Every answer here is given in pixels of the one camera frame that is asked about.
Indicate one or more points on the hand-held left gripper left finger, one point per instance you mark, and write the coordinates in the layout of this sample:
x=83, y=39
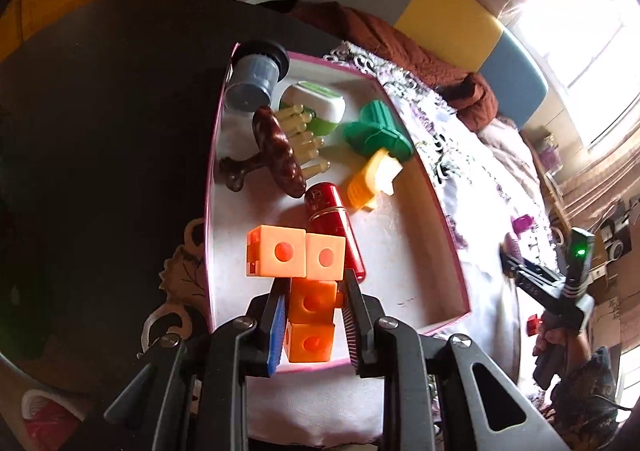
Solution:
x=277, y=331

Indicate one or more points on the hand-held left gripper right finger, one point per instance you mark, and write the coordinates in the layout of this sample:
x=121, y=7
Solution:
x=351, y=326

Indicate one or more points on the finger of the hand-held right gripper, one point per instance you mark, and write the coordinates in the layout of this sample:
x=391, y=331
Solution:
x=532, y=267
x=542, y=292

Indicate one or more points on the lilac oval cutout toy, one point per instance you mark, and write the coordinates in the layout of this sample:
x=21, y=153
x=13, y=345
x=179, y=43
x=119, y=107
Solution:
x=510, y=243

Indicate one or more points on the red puzzle piece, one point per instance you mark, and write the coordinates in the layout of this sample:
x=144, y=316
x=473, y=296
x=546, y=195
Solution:
x=534, y=324

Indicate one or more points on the purple perforated toy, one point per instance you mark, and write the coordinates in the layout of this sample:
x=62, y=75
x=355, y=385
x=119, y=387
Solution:
x=522, y=222

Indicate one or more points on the orange linked cube blocks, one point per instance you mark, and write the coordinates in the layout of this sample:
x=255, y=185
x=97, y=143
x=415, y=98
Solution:
x=280, y=251

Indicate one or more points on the pink storage box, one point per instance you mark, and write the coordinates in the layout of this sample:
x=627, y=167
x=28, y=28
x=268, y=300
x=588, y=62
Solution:
x=395, y=241

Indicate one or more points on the red metallic cylinder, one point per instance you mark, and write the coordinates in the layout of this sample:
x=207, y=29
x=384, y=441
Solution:
x=325, y=201

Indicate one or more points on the yellow plastic toy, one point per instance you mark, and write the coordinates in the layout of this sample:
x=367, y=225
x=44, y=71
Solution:
x=365, y=181

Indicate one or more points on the green plunger toy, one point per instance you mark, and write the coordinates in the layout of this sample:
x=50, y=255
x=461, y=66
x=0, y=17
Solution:
x=380, y=126

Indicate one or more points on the person's right forearm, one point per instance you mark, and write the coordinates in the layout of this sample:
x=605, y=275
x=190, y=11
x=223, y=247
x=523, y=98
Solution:
x=585, y=396

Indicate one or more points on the person's right hand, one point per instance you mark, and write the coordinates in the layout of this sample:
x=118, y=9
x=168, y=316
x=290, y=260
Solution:
x=545, y=343

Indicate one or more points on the black radio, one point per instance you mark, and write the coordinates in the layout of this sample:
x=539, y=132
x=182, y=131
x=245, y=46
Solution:
x=617, y=238

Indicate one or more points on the wooden desk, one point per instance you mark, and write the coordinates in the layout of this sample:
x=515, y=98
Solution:
x=552, y=201

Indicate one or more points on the white embroidered floral tablecloth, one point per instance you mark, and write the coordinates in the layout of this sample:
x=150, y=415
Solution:
x=480, y=191

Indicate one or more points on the beige curtain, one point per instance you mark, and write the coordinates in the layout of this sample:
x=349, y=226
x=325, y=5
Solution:
x=600, y=181

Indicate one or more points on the wooden scalp massager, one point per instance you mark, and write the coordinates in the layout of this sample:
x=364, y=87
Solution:
x=277, y=151

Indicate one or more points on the green white round container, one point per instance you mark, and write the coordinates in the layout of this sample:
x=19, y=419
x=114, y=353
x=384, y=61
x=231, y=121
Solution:
x=315, y=98

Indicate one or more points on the window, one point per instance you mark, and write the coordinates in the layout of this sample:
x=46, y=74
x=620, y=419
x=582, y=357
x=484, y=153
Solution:
x=585, y=41

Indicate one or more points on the red white slipper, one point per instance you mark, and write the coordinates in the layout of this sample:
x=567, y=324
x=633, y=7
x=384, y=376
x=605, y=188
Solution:
x=50, y=416

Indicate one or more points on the grey cup black lid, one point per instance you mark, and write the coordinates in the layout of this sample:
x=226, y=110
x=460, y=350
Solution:
x=252, y=81

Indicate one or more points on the brown quilted blanket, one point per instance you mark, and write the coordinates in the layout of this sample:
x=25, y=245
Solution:
x=400, y=46

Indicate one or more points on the blue yellow chair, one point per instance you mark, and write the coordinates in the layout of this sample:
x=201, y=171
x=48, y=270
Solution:
x=450, y=16

